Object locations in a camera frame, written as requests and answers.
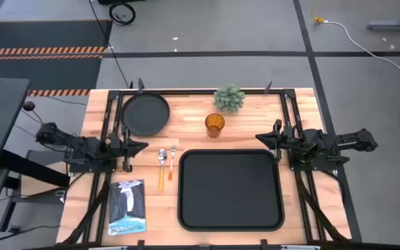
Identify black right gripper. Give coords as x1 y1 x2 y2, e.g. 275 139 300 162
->
255 119 302 163

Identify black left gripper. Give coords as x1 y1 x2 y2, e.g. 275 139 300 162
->
110 125 149 174

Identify round black plate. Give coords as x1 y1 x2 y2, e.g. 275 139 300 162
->
120 92 171 138

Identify fork with orange handle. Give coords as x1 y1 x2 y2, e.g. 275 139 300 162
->
167 144 177 181

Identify black rectangular serving tray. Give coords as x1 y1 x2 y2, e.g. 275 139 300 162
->
177 149 285 233

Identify small green potted plant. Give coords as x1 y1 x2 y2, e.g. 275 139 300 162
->
213 83 246 114

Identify Yellowstone picture book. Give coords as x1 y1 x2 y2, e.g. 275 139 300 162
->
108 178 147 237

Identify brown ball knob lever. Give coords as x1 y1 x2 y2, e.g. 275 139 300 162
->
22 100 44 124

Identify black hazard-striped floor mat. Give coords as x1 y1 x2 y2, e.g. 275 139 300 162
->
0 19 113 97

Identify grey desk leg foot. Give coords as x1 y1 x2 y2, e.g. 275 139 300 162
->
366 0 400 33

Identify spoon with yellow handle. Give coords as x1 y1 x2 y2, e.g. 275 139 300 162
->
156 148 168 192

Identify black left arm cable sleeve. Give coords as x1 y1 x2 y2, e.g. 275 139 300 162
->
60 172 111 244

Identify black arm cable sleeve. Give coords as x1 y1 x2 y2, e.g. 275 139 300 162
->
60 172 111 244
294 169 349 243

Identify black right arm cable sleeve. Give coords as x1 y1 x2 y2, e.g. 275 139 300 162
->
294 169 349 243

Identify black aluminium table frame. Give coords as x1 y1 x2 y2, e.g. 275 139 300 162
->
59 78 353 250

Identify thin black floor cable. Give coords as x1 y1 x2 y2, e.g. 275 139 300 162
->
87 0 131 88

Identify white floor cable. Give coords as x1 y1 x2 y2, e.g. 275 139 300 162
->
324 20 400 78

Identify yellow cable with plug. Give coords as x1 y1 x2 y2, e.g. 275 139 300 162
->
310 0 326 24

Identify coiled black cable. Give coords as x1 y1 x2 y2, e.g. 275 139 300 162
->
108 1 137 26

